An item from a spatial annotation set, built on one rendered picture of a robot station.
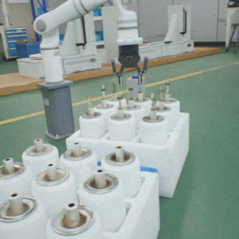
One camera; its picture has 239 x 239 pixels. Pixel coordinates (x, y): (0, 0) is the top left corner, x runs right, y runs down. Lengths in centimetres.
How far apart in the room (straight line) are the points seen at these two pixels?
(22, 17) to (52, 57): 602
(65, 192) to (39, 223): 10
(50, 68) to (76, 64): 182
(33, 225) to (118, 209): 16
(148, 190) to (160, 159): 25
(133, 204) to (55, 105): 93
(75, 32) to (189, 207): 281
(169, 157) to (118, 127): 20
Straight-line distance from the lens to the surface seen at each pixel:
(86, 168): 71
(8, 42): 649
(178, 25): 469
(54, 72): 148
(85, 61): 335
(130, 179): 68
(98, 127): 102
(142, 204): 66
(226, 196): 103
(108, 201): 57
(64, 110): 151
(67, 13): 140
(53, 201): 63
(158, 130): 93
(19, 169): 71
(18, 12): 745
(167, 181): 96
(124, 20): 103
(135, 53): 104
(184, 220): 91
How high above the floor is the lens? 56
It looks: 18 degrees down
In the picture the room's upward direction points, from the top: 4 degrees counter-clockwise
